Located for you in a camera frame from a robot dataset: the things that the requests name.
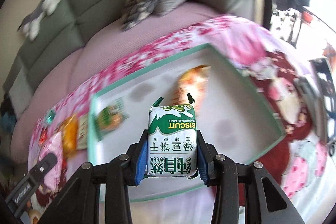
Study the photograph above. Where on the grey phone stand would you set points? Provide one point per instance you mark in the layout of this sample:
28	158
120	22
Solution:
312	98

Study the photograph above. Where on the light grey cushion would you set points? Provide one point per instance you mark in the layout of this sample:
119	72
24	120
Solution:
20	94

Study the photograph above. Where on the green biscuit packet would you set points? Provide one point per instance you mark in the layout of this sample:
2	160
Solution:
172	140

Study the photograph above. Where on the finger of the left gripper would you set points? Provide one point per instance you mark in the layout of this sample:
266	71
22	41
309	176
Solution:
44	166

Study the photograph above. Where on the yellow cake clear packet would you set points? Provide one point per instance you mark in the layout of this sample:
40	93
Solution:
69	129

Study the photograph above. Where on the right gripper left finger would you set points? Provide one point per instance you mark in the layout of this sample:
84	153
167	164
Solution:
79	199

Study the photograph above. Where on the red snack bag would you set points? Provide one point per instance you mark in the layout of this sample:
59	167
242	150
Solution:
43	136

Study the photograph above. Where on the pink cartoon print blanket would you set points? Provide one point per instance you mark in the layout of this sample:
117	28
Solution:
300	162

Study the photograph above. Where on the cream peach cake packet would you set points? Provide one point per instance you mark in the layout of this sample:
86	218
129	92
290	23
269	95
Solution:
82	132

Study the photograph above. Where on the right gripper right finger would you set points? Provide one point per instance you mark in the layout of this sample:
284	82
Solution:
265	201

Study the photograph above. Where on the teal black clothes pile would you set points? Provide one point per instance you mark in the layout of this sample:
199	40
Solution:
8	117

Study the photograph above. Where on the teal foil candy packet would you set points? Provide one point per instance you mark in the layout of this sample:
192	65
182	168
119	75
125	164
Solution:
49	117

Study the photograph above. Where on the grey white plush cat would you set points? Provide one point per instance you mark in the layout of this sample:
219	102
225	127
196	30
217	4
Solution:
30	25

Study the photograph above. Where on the orange swiss roll packet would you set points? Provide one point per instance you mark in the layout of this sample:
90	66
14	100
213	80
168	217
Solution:
193	81

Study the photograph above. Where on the grey green sofa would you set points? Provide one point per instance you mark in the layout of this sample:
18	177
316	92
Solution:
74	23

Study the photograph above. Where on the clear steamed cake packet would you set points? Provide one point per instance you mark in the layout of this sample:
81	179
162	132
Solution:
54	145

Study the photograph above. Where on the pink sofa seat cover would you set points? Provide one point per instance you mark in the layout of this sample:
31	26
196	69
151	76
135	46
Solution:
107	46

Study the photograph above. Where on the green cow cracker packet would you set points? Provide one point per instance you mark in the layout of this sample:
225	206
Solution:
110	118

